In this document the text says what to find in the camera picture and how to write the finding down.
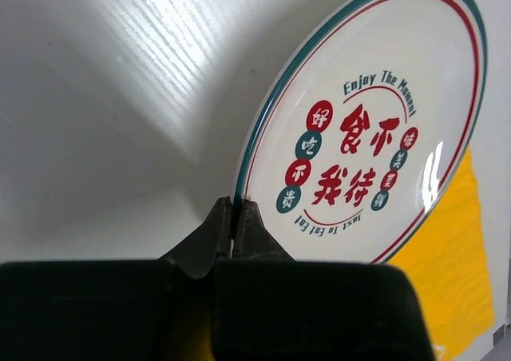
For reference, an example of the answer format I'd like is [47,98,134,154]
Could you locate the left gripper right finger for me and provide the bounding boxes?
[211,201,434,360]

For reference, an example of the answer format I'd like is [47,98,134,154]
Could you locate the white plate with red characters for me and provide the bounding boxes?
[235,0,488,263]

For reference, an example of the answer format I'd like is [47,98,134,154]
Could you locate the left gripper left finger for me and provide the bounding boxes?
[1,197,232,360]

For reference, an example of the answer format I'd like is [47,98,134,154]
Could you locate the yellow printed cloth napkin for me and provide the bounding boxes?
[389,152,495,360]

